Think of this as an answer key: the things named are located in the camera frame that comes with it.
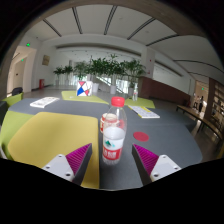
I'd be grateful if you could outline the brown wall picture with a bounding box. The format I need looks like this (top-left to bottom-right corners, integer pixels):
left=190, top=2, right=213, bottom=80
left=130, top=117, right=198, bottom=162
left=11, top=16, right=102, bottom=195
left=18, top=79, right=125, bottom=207
left=41, top=54, right=51, bottom=67

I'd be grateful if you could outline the white open magazine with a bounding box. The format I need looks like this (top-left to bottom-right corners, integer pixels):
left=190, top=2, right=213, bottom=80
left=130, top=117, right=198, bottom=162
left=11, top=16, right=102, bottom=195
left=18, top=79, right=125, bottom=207
left=29, top=96, right=60, bottom=109

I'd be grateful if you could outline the flat round red coaster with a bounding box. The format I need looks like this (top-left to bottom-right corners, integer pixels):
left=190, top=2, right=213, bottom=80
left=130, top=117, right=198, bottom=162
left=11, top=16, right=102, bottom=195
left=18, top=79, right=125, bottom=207
left=132, top=131, right=150, bottom=142

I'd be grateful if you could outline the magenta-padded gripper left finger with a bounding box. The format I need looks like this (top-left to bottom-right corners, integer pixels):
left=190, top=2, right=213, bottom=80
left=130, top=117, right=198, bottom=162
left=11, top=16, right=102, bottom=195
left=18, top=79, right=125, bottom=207
left=41, top=143, right=93, bottom=186

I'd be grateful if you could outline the red blue white cube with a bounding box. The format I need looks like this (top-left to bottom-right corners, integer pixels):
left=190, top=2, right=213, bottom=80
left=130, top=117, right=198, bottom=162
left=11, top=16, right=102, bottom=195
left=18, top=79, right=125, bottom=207
left=76, top=80, right=93, bottom=98

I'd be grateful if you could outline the dark chair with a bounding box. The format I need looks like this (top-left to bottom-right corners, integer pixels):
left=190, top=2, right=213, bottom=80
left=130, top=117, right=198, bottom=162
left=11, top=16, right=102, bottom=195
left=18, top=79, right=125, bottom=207
left=11, top=87, right=24, bottom=97

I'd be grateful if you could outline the wooden shelf unit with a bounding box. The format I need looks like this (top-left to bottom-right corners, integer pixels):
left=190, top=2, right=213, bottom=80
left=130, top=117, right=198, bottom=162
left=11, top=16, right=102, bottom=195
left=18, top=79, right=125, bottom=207
left=209, top=78, right=224, bottom=129

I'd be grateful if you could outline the person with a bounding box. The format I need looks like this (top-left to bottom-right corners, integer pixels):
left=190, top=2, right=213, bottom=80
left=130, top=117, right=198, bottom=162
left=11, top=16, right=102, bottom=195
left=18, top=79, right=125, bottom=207
left=198, top=95, right=205, bottom=113

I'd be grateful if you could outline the group of potted plants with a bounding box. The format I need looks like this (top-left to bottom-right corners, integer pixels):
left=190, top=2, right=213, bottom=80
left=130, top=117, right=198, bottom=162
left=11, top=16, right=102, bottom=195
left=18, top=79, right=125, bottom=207
left=53, top=54, right=147, bottom=95

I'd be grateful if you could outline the white and yellow booklet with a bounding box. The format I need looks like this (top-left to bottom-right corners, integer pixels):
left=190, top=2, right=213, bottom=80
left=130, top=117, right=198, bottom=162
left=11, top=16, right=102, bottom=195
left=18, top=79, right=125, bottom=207
left=127, top=105, right=161, bottom=120

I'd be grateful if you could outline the clear red-capped water bottle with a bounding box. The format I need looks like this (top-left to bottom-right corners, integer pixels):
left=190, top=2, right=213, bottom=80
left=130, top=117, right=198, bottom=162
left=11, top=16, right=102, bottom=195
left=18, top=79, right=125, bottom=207
left=101, top=96, right=128, bottom=166

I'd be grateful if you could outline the long wooden bench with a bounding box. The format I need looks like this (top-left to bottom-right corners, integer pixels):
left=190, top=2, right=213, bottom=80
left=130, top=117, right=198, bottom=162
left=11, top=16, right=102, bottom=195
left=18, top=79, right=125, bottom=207
left=175, top=104, right=224, bottom=141

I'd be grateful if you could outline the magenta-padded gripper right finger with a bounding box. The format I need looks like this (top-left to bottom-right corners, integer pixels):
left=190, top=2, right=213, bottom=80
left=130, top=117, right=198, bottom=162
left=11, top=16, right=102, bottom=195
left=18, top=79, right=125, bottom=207
left=131, top=143, right=183, bottom=187

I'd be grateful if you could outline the red and white mug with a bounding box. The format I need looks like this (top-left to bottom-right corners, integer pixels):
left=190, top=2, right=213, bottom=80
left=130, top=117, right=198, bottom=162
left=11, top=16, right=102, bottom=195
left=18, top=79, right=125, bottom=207
left=99, top=112, right=120, bottom=134

